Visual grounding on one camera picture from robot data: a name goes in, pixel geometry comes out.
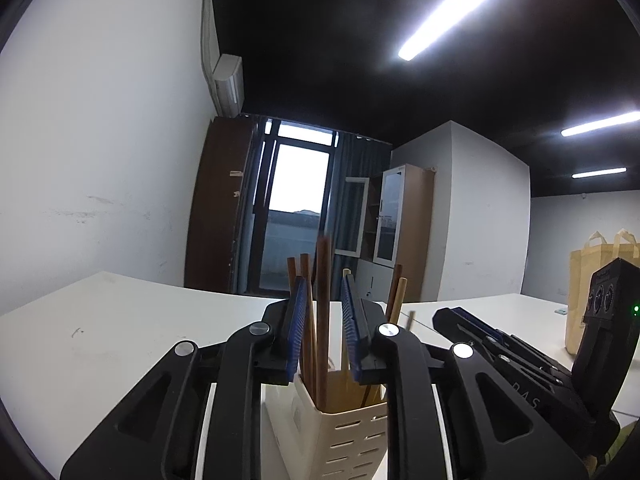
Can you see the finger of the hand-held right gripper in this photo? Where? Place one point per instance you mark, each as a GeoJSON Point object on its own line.
{"type": "Point", "coordinates": [452, 322]}
{"type": "Point", "coordinates": [477, 322]}

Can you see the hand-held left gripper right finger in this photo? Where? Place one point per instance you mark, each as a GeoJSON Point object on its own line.
{"type": "Point", "coordinates": [351, 330]}

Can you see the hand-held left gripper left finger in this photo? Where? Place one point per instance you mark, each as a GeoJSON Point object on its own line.
{"type": "Point", "coordinates": [296, 330]}

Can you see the cream slotted utensil holder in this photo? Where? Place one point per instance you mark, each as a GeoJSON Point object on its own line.
{"type": "Point", "coordinates": [345, 440]}

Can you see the tan tote bag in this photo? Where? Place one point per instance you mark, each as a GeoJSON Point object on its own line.
{"type": "Point", "coordinates": [582, 300]}

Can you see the light wooden glass-door cabinet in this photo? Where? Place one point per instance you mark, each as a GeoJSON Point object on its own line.
{"type": "Point", "coordinates": [405, 230]}

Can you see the black-framed glass balcony door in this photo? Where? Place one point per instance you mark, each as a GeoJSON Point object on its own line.
{"type": "Point", "coordinates": [295, 195]}

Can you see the dark brown wooden door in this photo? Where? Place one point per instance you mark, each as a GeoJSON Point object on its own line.
{"type": "Point", "coordinates": [217, 210]}

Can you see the long ceiling tube light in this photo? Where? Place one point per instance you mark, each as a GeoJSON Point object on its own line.
{"type": "Point", "coordinates": [600, 124]}
{"type": "Point", "coordinates": [599, 172]}
{"type": "Point", "coordinates": [450, 12]}

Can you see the grey curtain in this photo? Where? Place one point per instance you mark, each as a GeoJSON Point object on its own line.
{"type": "Point", "coordinates": [352, 160]}

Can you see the white wall air conditioner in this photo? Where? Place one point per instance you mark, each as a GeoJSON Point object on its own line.
{"type": "Point", "coordinates": [227, 85]}

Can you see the white wall conduit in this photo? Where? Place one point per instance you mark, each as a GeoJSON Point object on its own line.
{"type": "Point", "coordinates": [207, 35]}

